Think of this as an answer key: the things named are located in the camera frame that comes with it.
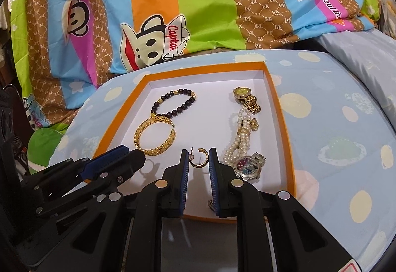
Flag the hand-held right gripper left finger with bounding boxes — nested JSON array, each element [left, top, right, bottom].
[[37, 149, 190, 272]]

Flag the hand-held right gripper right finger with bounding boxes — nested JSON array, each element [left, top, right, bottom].
[[208, 147, 355, 272]]

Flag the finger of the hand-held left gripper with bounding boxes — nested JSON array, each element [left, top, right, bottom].
[[22, 145, 130, 195], [34, 149, 147, 218]]

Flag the gold hoop earring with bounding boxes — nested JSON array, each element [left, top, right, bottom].
[[189, 148, 209, 168]]

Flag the gold bangle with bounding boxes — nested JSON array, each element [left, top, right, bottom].
[[134, 114, 177, 157]]

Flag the silver wristwatch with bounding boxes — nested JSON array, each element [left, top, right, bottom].
[[233, 152, 267, 181]]

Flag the white pearl bracelet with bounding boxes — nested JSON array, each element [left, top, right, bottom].
[[223, 106, 257, 166]]

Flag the black bead bracelet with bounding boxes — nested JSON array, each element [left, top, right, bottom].
[[150, 89, 197, 119]]

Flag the orange shallow cardboard box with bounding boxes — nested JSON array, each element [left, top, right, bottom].
[[91, 63, 297, 224]]

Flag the gold wristwatch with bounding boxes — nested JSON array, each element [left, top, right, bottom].
[[233, 86, 262, 115]]

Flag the light blue pillow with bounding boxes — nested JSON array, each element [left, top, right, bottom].
[[319, 29, 396, 127]]

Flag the grey floral cloth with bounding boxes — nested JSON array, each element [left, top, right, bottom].
[[379, 0, 396, 42]]

